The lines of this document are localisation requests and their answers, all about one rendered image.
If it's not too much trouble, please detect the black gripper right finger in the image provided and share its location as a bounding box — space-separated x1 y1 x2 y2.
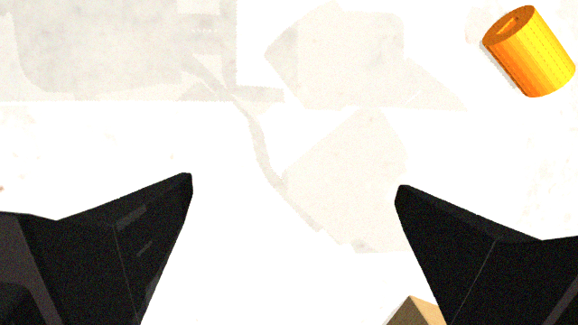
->
394 184 578 325

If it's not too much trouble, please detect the orange knob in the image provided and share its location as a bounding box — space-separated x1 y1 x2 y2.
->
482 5 576 98

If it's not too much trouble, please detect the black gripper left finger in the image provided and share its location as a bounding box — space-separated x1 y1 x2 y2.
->
0 172 193 325

